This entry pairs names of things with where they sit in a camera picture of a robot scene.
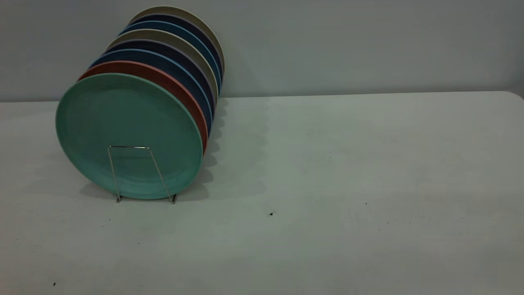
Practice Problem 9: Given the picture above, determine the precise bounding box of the green plate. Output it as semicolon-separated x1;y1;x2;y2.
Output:
55;73;204;200

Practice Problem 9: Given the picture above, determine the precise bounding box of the red plate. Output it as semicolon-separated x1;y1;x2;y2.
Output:
78;61;208;154

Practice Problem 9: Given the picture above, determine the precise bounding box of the blue plate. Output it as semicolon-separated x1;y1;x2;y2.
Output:
89;48;214;134
119;20;222;93

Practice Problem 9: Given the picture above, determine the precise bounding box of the dark purple plate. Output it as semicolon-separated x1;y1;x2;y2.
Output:
100;39;217;119
127;13;224;78

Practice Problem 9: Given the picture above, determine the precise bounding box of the beige plate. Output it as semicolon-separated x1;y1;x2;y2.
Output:
129;6;225;70
106;28;220;103

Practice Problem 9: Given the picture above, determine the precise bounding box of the metal wire plate rack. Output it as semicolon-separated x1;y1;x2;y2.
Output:
107;145;178;204

